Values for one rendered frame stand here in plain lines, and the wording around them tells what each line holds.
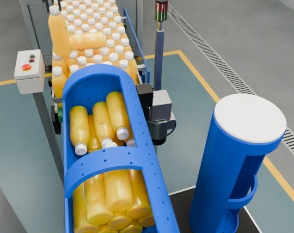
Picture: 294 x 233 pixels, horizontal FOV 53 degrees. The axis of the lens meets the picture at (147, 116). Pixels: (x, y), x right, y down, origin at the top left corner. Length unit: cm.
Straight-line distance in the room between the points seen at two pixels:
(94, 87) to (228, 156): 59
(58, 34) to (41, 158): 137
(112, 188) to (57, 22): 74
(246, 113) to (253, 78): 208
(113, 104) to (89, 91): 14
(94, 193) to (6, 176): 167
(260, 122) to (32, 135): 193
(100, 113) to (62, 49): 37
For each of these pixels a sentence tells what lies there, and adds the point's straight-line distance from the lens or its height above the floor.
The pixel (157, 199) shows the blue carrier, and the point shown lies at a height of 120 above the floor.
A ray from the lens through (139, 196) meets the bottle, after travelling 81.
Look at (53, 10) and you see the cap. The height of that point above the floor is 134.
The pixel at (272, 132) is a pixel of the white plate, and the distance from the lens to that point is 120.
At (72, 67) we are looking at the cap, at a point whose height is 110.
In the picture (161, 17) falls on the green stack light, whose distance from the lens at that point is 153.
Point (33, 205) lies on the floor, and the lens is 223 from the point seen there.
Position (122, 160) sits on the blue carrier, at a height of 123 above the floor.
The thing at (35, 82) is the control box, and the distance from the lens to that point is 136.
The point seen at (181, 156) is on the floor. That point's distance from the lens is 236.
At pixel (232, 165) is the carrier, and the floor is 88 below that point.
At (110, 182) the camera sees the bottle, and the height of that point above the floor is 118.
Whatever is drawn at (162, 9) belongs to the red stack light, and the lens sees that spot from 152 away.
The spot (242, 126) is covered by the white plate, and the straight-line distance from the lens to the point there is 118.
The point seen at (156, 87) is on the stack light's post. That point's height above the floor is 73.
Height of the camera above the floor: 183
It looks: 44 degrees down
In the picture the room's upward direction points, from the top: 1 degrees clockwise
